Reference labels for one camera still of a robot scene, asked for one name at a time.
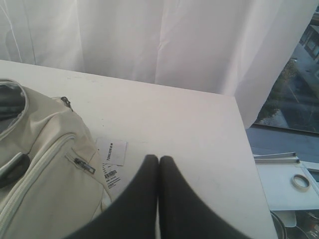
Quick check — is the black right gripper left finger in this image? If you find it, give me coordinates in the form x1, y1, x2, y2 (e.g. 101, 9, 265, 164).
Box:
67, 154, 159, 239

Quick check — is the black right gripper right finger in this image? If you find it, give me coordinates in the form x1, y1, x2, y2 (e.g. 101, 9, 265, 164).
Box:
159, 156, 248, 239

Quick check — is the cream white duffel bag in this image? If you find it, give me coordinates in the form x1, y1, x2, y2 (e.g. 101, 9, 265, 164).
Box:
0, 79, 112, 239

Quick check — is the white barcode hang tag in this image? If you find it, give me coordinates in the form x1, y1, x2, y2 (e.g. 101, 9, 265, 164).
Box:
102, 163, 122, 192

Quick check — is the small white paper tag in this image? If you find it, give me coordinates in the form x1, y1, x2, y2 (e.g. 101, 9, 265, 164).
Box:
96, 137, 128, 166

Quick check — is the white shelf tray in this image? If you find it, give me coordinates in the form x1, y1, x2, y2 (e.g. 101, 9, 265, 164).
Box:
256, 161, 319, 211

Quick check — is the white tape roll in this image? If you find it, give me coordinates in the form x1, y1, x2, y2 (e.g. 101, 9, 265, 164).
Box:
291, 174, 310, 192

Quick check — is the white curtain backdrop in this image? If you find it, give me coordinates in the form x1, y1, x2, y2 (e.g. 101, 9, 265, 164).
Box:
0, 0, 318, 128

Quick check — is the grey metal rail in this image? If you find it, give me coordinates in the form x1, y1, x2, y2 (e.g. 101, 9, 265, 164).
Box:
253, 152, 300, 164

